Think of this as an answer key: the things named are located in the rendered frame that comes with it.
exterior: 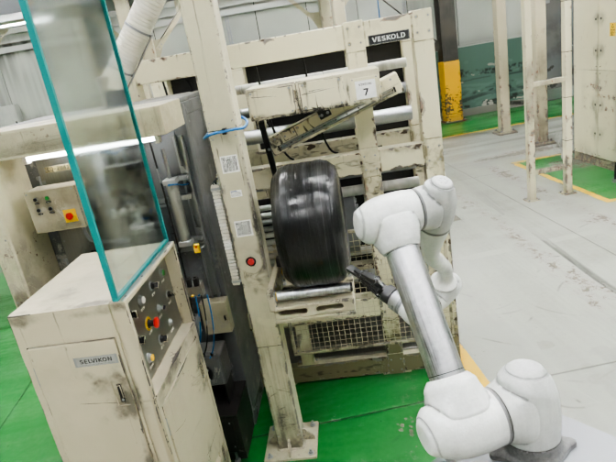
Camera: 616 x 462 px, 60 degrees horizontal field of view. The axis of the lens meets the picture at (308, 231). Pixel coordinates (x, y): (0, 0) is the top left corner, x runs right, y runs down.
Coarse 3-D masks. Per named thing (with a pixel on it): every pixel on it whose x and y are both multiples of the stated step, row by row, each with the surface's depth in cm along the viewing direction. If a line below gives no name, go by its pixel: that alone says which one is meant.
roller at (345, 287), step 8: (304, 288) 238; (312, 288) 237; (320, 288) 237; (328, 288) 236; (336, 288) 236; (344, 288) 235; (352, 288) 235; (280, 296) 238; (288, 296) 238; (296, 296) 237; (304, 296) 237; (312, 296) 238
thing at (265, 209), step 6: (258, 204) 288; (264, 204) 288; (264, 210) 276; (270, 210) 289; (264, 216) 276; (270, 216) 276; (264, 222) 278; (270, 222) 278; (264, 228) 278; (270, 228) 278; (270, 234) 280; (270, 240) 281; (270, 246) 283
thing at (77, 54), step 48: (48, 0) 153; (96, 0) 185; (48, 48) 150; (96, 48) 180; (96, 96) 175; (96, 144) 170; (96, 192) 166; (144, 192) 203; (96, 240) 162; (144, 240) 197
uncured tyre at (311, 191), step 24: (288, 168) 231; (312, 168) 227; (288, 192) 219; (312, 192) 218; (336, 192) 220; (288, 216) 216; (312, 216) 215; (336, 216) 216; (288, 240) 217; (312, 240) 216; (336, 240) 217; (288, 264) 222; (312, 264) 221; (336, 264) 222
